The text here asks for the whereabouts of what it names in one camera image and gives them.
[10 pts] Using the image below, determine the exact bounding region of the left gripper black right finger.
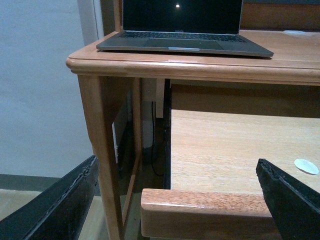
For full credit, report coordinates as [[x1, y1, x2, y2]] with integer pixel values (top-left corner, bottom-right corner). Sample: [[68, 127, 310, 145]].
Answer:
[[256, 158, 320, 240]]

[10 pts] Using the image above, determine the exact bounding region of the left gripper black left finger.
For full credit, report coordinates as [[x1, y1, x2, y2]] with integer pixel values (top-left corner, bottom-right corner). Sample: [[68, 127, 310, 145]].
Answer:
[[0, 155, 99, 240]]

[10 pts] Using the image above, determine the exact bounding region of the wooden pull-out keyboard tray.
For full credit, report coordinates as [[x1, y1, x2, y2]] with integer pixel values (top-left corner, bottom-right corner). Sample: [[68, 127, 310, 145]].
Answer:
[[140, 84, 320, 240]]

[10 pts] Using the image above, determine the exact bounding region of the round white sticker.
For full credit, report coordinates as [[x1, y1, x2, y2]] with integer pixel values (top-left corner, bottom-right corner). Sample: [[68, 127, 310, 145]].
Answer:
[[294, 158, 320, 175]]

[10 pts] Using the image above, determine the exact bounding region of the wooden desk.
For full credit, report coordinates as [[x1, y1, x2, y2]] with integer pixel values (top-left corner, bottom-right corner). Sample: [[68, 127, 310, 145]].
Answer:
[[66, 1, 320, 240]]

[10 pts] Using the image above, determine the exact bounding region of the grey laptop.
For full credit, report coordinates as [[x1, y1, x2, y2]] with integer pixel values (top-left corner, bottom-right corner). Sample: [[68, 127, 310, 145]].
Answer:
[[96, 0, 274, 58]]

